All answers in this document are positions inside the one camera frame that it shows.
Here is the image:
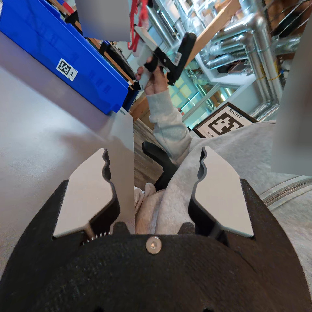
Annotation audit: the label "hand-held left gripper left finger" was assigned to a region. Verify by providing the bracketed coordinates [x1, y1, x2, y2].
[53, 148, 120, 240]

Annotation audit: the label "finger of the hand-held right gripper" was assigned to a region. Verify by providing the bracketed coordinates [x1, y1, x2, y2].
[134, 25, 159, 52]

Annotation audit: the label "wooden beam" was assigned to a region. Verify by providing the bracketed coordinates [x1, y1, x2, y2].
[184, 0, 242, 67]

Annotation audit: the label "person's right hand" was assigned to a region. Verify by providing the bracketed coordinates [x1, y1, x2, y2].
[135, 66, 170, 97]

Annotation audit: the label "framed marker board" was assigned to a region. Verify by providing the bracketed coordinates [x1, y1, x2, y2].
[193, 102, 259, 139]

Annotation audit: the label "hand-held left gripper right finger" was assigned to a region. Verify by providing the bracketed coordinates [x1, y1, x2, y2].
[188, 146, 254, 239]

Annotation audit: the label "red cable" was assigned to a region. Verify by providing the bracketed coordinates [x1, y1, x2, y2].
[128, 0, 149, 53]

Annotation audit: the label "wire rack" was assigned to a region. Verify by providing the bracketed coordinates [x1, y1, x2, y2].
[263, 0, 312, 42]

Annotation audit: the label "blue plastic bin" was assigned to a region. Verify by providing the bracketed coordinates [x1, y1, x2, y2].
[0, 0, 130, 115]

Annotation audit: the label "silver ventilation pipes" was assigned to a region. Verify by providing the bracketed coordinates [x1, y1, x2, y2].
[146, 0, 303, 122]

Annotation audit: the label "black chair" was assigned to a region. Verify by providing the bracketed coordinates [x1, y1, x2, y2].
[142, 141, 178, 192]

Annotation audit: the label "person's right forearm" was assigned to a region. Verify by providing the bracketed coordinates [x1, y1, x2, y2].
[145, 88, 193, 166]

